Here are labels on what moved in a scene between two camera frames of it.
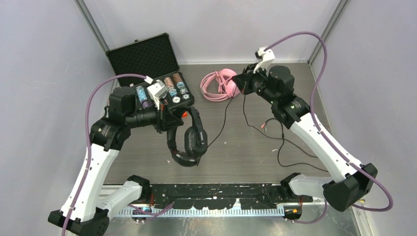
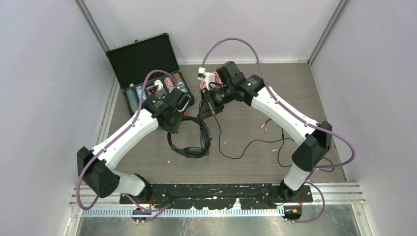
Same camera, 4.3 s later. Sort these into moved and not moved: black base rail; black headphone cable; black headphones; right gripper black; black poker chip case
Moved: right gripper black; black headphone cable; black headphones
Not moved: black base rail; black poker chip case
